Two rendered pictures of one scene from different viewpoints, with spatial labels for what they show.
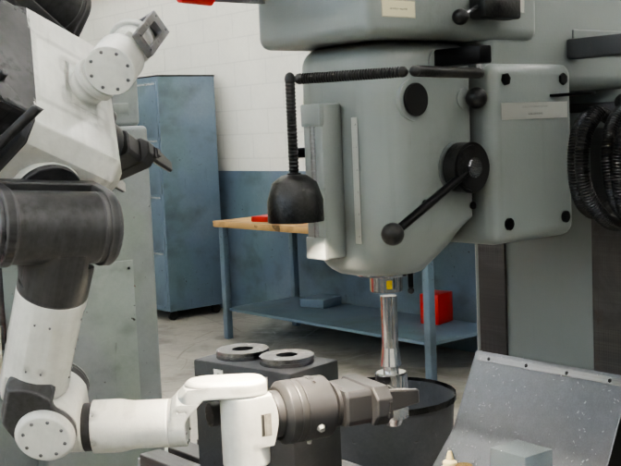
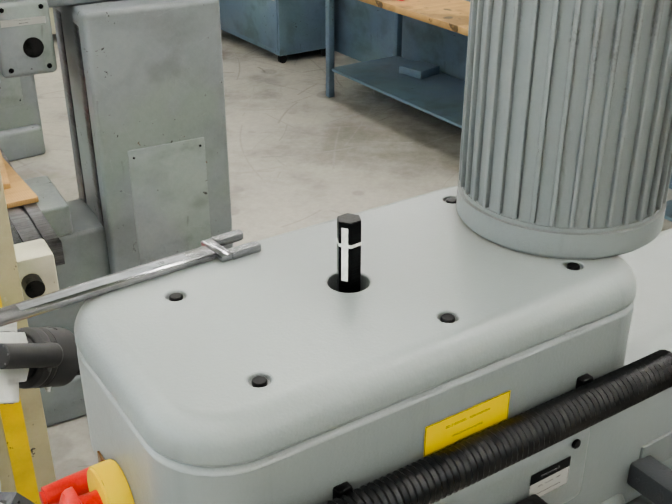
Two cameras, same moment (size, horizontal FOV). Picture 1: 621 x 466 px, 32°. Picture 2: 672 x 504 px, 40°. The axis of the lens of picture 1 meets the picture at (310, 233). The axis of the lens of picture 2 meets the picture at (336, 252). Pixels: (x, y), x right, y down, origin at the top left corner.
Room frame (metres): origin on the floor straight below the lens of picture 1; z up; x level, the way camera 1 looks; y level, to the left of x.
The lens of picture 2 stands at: (0.83, -0.17, 2.28)
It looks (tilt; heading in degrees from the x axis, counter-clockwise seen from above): 28 degrees down; 6
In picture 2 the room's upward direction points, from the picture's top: straight up
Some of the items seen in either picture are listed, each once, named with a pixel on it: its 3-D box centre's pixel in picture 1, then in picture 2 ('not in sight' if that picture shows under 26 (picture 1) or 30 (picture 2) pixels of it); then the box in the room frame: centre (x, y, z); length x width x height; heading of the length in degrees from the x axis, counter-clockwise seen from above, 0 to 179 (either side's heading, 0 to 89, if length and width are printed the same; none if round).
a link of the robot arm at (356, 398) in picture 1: (334, 405); not in sight; (1.48, -0.02, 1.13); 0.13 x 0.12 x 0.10; 26
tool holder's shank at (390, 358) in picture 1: (389, 334); not in sight; (1.53, -0.11, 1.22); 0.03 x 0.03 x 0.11
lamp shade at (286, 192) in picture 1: (295, 197); not in sight; (1.36, 0.02, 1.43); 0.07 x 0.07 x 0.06
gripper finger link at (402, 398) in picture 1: (400, 398); not in sight; (1.49, -0.12, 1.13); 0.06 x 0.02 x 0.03; 116
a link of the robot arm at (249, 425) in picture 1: (257, 420); not in sight; (1.44, 0.08, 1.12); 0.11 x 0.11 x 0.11; 26
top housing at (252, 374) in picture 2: not in sight; (361, 353); (1.53, -0.12, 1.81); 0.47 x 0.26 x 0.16; 129
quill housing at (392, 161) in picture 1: (384, 158); not in sight; (1.53, -0.11, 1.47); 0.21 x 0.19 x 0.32; 39
